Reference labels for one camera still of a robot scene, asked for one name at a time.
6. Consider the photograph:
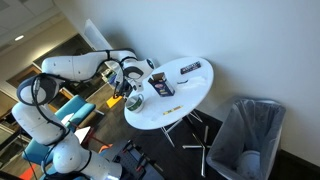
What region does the round white table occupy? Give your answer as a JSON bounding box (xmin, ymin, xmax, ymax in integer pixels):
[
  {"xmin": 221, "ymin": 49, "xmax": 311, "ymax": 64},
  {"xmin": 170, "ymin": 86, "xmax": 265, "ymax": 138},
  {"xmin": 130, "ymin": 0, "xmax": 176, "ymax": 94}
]
[{"xmin": 124, "ymin": 57, "xmax": 214, "ymax": 130}]

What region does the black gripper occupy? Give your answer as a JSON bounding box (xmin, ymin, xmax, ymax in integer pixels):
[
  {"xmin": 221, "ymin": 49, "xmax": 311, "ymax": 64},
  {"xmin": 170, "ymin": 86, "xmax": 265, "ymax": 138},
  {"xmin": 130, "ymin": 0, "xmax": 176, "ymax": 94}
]
[{"xmin": 117, "ymin": 81, "xmax": 132, "ymax": 97}]

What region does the blue sofa chair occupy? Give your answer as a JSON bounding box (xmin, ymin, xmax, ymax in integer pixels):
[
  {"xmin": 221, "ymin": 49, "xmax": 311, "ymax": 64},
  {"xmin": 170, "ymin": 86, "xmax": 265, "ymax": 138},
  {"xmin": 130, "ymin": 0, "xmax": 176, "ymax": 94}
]
[{"xmin": 21, "ymin": 94, "xmax": 97, "ymax": 166}]

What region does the black perforated workbench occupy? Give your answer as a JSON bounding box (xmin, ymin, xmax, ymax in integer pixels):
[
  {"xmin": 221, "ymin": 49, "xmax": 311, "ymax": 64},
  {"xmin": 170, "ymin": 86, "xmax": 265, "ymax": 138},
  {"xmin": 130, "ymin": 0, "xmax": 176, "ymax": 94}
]
[{"xmin": 112, "ymin": 140, "xmax": 165, "ymax": 180}]

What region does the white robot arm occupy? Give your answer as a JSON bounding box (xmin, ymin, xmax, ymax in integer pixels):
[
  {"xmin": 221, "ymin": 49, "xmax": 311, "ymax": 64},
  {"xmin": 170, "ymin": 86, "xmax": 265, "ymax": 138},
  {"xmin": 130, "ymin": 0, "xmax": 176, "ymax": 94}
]
[{"xmin": 11, "ymin": 49, "xmax": 154, "ymax": 180}]

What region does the yellow crayon marker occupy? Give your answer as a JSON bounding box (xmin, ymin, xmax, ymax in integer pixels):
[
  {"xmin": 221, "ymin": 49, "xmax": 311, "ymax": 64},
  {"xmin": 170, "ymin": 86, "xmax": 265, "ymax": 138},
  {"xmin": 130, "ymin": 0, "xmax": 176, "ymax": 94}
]
[{"xmin": 163, "ymin": 106, "xmax": 183, "ymax": 115}]

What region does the white side table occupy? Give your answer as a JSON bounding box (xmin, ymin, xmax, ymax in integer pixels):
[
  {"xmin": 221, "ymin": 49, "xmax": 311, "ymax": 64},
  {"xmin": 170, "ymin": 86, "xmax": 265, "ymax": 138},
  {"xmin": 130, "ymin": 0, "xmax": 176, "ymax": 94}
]
[{"xmin": 62, "ymin": 113, "xmax": 90, "ymax": 144}]

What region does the trash bin with liner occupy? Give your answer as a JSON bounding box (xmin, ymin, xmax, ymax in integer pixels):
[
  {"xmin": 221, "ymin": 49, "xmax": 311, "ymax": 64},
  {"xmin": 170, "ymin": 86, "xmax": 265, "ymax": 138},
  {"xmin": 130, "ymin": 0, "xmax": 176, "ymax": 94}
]
[{"xmin": 206, "ymin": 98, "xmax": 286, "ymax": 180}]

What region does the crumpled clear plastic wrap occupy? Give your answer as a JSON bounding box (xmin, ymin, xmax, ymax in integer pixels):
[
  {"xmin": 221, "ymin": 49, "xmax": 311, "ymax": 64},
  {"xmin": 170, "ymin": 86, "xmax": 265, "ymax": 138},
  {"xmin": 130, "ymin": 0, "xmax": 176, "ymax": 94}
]
[{"xmin": 180, "ymin": 76, "xmax": 206, "ymax": 89}]

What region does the blue pasta box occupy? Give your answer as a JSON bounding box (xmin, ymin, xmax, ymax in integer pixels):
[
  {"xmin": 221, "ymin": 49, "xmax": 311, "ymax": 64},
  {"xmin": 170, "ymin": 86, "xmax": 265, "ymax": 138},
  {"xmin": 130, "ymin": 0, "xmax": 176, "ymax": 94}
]
[{"xmin": 148, "ymin": 72, "xmax": 175, "ymax": 97}]

